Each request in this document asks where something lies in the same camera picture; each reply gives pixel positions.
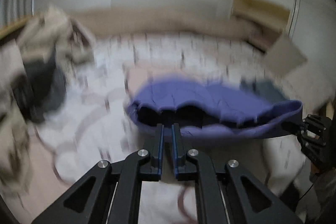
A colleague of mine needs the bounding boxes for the purple blue garment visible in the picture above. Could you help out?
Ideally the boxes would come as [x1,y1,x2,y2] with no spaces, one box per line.
[126,76,303,144]

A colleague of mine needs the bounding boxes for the dark teal folded garment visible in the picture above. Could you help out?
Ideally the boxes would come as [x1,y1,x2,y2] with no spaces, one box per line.
[240,79,288,103]

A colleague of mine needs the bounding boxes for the bear pattern bed sheet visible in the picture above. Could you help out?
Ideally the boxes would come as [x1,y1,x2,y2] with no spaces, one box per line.
[3,33,306,223]

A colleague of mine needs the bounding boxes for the grey flat cushion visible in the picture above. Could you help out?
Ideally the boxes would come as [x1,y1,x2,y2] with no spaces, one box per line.
[261,34,307,77]

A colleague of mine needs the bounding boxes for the white door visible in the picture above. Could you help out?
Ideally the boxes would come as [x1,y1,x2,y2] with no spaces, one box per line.
[285,0,335,113]

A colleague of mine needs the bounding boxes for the wooden footboard shelf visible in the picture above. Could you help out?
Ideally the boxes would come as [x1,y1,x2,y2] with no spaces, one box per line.
[232,0,291,52]

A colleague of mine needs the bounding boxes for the dark grey garment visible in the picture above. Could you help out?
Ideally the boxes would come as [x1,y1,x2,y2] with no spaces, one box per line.
[13,52,66,123]

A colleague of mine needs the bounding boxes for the beige crumpled garment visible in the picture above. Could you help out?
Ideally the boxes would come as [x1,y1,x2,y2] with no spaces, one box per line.
[1,6,93,194]

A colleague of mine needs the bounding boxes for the tan fluffy blanket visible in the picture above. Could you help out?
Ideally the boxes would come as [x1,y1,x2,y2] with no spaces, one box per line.
[69,8,262,40]

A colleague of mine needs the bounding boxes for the wooden headboard shelf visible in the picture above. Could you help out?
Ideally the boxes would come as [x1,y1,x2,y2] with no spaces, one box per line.
[0,15,34,39]

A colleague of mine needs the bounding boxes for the white grey curtain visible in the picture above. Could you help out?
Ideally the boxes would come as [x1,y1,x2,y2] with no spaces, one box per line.
[0,0,34,27]

